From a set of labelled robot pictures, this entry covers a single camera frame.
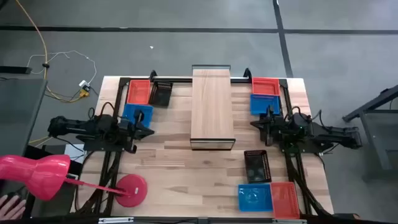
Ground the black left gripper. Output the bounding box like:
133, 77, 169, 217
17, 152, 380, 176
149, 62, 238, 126
117, 110, 155, 154

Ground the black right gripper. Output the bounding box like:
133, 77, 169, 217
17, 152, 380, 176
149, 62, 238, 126
250, 105, 292, 146

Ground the blue slotted plastic basket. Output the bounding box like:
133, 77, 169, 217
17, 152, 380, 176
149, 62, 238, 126
249, 93, 282, 116
238, 183, 274, 213
121, 103, 154, 129

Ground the orange slotted plastic basket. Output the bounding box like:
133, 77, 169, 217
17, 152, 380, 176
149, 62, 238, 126
269, 181, 301, 220
126, 79, 152, 105
251, 77, 281, 96

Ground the black slotted plastic basket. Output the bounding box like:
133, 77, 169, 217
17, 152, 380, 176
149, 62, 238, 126
148, 80, 174, 108
243, 149, 272, 184

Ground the white paper sheet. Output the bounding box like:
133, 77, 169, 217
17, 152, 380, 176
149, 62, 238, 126
63, 143, 86, 162

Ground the black metal side table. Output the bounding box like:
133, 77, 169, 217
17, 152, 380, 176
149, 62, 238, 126
341, 83, 398, 181

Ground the pink desk lamp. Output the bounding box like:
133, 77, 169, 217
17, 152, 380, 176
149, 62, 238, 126
0, 154, 149, 208

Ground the person's hand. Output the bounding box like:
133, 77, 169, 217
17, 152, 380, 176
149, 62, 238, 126
0, 194, 27, 221

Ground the black aluminium table frame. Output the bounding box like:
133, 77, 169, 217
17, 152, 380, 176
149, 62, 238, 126
71, 68, 335, 218

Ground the thin white cable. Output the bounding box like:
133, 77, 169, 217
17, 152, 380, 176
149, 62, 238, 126
26, 50, 98, 86

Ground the yellow cable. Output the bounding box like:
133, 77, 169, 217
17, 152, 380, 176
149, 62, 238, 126
14, 0, 91, 103

